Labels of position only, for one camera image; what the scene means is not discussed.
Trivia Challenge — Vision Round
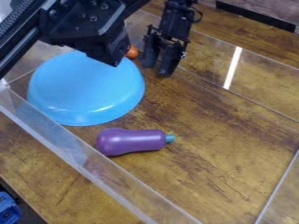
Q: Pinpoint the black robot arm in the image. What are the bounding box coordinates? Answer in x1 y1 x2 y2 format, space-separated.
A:
0 0 203 79

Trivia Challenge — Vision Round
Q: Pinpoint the blue object at corner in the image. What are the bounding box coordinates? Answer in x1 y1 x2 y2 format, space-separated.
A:
0 192 21 224

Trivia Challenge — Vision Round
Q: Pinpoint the purple toy eggplant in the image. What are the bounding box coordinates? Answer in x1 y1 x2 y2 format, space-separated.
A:
96 128 174 157

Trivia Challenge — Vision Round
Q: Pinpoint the orange toy carrot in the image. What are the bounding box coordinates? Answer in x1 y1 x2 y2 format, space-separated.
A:
125 45 138 59

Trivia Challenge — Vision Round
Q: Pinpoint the clear acrylic enclosure wall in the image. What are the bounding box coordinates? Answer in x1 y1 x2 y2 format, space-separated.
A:
0 0 299 224

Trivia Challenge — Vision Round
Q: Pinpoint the blue upturned bowl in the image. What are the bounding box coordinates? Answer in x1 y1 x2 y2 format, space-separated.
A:
26 51 145 126

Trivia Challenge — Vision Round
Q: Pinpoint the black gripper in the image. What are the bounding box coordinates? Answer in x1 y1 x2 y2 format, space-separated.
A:
141 0 203 77

